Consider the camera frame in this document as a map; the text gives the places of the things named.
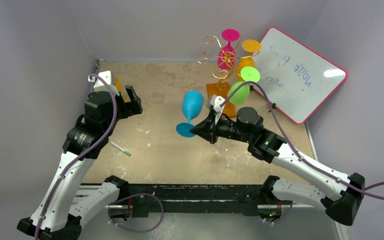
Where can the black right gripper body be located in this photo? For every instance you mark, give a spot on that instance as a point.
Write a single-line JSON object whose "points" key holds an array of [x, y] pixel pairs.
{"points": [[213, 131]]}

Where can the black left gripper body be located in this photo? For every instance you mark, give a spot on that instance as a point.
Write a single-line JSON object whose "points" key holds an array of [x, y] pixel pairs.
{"points": [[124, 109]]}

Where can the clear wine glass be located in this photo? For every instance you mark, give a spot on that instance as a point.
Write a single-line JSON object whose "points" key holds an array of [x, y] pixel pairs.
{"points": [[221, 147]]}

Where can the blue plastic wine glass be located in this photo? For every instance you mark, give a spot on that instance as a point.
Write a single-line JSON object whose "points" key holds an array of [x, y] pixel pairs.
{"points": [[192, 105]]}

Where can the green plastic wine glass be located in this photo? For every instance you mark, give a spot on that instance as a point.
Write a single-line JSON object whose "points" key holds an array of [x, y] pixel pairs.
{"points": [[239, 92]]}

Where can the pink plastic wine glass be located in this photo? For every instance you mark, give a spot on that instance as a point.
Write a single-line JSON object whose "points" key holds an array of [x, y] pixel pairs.
{"points": [[227, 54]]}

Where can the orange plastic wine glass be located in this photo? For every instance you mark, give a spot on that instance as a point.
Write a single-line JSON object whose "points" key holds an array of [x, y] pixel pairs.
{"points": [[252, 47]]}

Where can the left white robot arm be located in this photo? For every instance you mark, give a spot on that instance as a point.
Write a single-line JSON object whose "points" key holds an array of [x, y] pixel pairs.
{"points": [[58, 217]]}

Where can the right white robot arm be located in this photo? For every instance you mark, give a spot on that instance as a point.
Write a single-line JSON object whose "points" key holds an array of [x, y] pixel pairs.
{"points": [[335, 192]]}

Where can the green capped white marker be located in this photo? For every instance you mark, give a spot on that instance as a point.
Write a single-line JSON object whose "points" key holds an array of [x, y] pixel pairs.
{"points": [[123, 150]]}

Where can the pink framed whiteboard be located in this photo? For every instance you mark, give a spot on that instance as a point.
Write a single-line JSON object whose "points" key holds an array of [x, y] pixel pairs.
{"points": [[295, 78]]}

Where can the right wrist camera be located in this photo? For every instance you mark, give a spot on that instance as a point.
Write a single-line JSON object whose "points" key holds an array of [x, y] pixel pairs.
{"points": [[217, 103]]}

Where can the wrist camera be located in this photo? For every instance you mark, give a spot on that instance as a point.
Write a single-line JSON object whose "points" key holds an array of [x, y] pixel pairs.
{"points": [[217, 103], [106, 84]]}

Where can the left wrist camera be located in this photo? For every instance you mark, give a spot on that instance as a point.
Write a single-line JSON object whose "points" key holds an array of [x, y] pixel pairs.
{"points": [[106, 84]]}

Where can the gold wire glass rack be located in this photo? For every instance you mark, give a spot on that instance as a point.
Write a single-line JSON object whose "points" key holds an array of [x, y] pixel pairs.
{"points": [[225, 78]]}

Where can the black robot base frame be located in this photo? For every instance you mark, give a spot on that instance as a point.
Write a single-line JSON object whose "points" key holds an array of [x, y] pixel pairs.
{"points": [[138, 200]]}

